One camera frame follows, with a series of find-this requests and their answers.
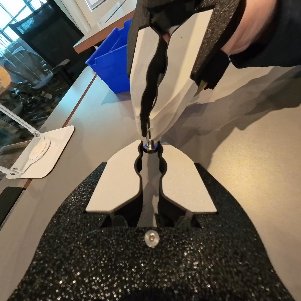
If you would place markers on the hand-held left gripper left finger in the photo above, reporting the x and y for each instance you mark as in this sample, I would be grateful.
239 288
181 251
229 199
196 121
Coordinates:
112 181

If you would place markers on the black mesh office chair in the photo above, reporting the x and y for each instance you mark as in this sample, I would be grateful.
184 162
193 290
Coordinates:
51 30

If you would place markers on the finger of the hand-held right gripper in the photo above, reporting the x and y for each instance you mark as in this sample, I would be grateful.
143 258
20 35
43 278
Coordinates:
141 61
181 58

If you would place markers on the person's right forearm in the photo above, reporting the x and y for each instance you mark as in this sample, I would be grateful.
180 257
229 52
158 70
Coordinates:
288 35

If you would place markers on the steel hex nut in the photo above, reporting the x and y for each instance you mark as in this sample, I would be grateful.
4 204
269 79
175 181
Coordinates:
150 149

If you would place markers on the steel bolt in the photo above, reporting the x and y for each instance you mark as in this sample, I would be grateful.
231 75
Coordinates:
148 135

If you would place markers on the blue plastic bin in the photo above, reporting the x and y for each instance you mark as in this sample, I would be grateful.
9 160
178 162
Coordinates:
105 62

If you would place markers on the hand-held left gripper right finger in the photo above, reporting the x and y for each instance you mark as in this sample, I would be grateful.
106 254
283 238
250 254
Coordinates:
185 185

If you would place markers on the person's right hand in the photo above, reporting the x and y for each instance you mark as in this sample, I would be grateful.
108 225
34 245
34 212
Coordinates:
254 25

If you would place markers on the grey office chair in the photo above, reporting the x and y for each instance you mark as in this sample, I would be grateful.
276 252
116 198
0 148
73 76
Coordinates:
23 61

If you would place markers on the desk with wood edge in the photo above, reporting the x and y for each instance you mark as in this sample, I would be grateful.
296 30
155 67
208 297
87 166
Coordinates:
103 25

